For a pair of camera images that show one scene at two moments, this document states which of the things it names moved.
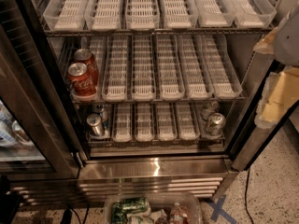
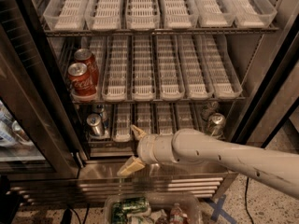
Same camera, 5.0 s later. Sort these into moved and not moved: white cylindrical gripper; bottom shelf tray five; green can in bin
Moved: white cylindrical gripper
Not moved: bottom shelf tray five; green can in bin
